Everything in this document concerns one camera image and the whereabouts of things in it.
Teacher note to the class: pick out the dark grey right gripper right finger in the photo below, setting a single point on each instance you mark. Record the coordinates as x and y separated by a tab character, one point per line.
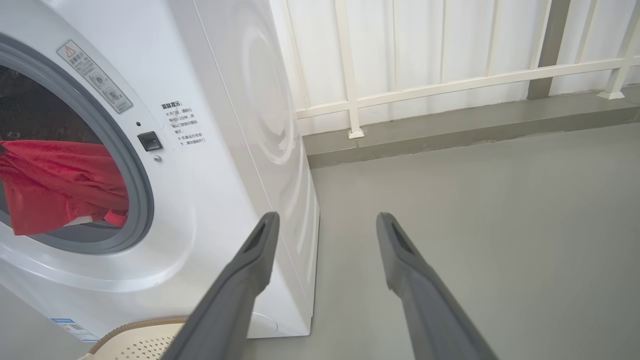
425	305

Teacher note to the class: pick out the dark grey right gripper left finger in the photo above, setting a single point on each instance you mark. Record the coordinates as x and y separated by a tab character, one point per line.
235	305

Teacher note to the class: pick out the red cloth garment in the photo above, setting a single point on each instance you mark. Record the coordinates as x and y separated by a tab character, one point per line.
55	185

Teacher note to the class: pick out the cream perforated laundry basket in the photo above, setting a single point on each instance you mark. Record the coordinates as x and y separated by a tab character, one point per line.
135	342

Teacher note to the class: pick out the white Hisense washing machine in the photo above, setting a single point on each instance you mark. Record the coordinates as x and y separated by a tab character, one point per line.
210	190

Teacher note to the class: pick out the cream white metal railing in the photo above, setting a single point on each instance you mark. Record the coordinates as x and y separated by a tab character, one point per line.
450	85

